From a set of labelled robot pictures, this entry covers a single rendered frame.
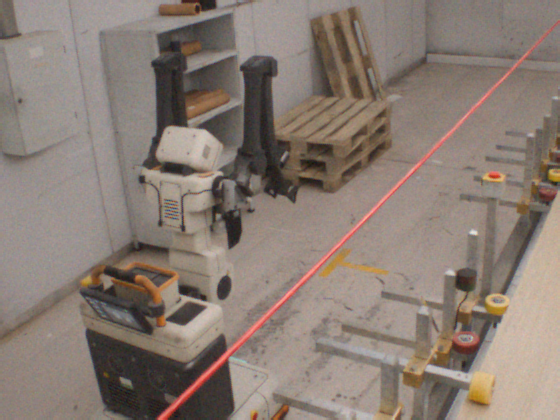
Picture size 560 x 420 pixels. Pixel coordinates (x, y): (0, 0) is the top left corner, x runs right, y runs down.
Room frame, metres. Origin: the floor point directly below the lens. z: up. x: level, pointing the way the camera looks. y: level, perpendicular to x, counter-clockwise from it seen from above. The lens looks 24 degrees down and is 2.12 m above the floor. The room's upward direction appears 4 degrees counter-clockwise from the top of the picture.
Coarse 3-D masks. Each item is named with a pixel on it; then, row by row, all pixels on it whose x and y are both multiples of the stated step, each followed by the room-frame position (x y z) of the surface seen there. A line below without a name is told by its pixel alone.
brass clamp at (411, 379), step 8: (432, 352) 1.51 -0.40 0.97; (416, 360) 1.48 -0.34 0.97; (424, 360) 1.47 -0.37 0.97; (432, 360) 1.50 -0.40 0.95; (408, 368) 1.44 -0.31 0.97; (424, 368) 1.44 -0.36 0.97; (408, 376) 1.43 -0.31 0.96; (416, 376) 1.42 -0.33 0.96; (408, 384) 1.43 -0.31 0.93; (416, 384) 1.42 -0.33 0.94
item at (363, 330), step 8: (344, 328) 1.84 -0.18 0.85; (352, 328) 1.83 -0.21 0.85; (360, 328) 1.81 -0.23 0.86; (368, 328) 1.81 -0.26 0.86; (376, 328) 1.81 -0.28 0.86; (368, 336) 1.80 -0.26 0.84; (376, 336) 1.78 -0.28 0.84; (384, 336) 1.77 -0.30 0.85; (392, 336) 1.76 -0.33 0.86; (400, 336) 1.75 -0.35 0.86; (408, 336) 1.75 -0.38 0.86; (400, 344) 1.74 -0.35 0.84; (408, 344) 1.73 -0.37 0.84; (432, 344) 1.69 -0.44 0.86; (464, 360) 1.63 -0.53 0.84
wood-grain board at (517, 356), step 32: (544, 224) 2.37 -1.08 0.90; (544, 256) 2.11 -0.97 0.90; (544, 288) 1.89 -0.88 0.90; (512, 320) 1.72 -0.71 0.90; (544, 320) 1.70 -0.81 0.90; (512, 352) 1.56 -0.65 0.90; (544, 352) 1.54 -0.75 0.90; (512, 384) 1.41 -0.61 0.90; (544, 384) 1.40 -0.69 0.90; (480, 416) 1.30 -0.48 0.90; (512, 416) 1.29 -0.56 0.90; (544, 416) 1.27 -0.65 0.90
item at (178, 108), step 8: (184, 56) 2.73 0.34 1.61; (184, 64) 2.73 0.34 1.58; (176, 72) 2.72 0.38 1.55; (176, 80) 2.72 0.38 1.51; (176, 88) 2.72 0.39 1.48; (184, 88) 2.76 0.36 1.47; (176, 96) 2.72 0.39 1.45; (176, 104) 2.72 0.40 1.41; (184, 104) 2.75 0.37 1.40; (176, 112) 2.73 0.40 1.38; (184, 112) 2.75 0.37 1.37; (176, 120) 2.73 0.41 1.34; (184, 120) 2.74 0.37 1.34
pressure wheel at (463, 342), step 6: (456, 336) 1.66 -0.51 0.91; (462, 336) 1.66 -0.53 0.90; (468, 336) 1.65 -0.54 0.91; (474, 336) 1.65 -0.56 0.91; (456, 342) 1.63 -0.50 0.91; (462, 342) 1.62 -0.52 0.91; (468, 342) 1.62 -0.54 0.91; (474, 342) 1.62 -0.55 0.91; (456, 348) 1.62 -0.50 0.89; (462, 348) 1.61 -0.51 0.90; (468, 348) 1.60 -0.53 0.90; (474, 348) 1.61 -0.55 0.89; (462, 366) 1.64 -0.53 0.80
